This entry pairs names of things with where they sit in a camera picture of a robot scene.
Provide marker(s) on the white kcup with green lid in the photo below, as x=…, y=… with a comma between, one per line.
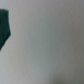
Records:
x=5, y=32

